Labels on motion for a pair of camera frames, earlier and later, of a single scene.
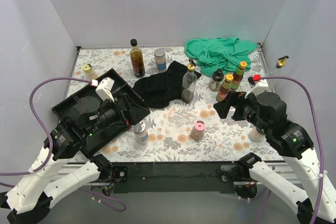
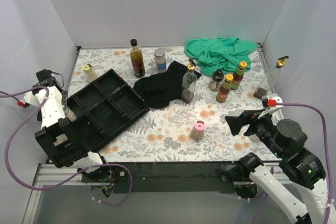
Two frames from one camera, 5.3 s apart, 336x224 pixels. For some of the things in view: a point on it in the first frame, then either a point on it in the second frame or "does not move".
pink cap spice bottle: x=197 y=131 does not move
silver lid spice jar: x=141 y=135 → x=70 y=115
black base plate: x=163 y=178 does not move
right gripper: x=237 y=107 → x=250 y=125
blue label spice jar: x=160 y=59 does not move
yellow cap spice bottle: x=90 y=73 does not move
